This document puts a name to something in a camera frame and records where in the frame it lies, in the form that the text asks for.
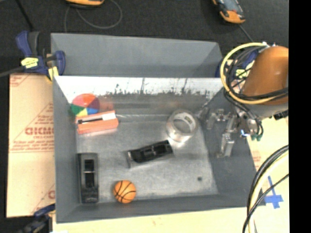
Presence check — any grey metal bin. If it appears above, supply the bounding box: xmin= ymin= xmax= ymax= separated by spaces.
xmin=50 ymin=33 xmax=265 ymax=223

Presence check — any multicoloured ball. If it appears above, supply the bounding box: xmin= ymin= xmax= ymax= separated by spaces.
xmin=70 ymin=93 xmax=101 ymax=117

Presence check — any red-brown flat block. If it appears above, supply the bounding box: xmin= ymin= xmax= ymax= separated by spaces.
xmin=75 ymin=110 xmax=120 ymax=135

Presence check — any brown cardboard board, red print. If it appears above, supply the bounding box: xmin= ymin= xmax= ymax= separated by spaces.
xmin=5 ymin=72 xmax=57 ymax=218

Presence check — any black cylinder on white bracket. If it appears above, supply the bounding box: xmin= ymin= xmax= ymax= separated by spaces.
xmin=273 ymin=109 xmax=289 ymax=121

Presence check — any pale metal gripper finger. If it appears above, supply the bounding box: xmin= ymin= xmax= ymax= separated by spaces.
xmin=199 ymin=108 xmax=235 ymax=131
xmin=216 ymin=122 xmax=238 ymax=159

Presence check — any orange toy basketball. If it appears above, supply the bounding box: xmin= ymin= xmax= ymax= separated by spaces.
xmin=113 ymin=180 xmax=138 ymax=204

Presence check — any clear glass cup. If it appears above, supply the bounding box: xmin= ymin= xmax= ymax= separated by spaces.
xmin=166 ymin=109 xmax=199 ymax=146

